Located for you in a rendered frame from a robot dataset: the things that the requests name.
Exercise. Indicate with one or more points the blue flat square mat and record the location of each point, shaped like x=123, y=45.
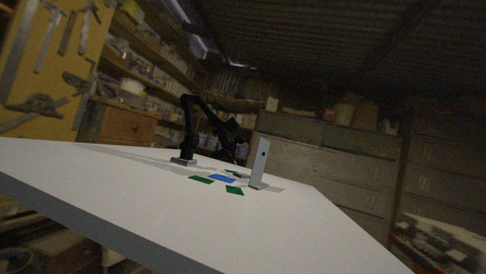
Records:
x=222, y=178

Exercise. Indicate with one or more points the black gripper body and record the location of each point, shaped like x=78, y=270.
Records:
x=226, y=143

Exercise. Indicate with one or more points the dark green flat rectangle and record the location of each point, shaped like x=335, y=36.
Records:
x=204, y=180

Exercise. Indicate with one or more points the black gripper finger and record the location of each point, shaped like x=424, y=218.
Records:
x=228, y=154
x=232, y=149

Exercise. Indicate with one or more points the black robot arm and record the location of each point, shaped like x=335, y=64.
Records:
x=191, y=139

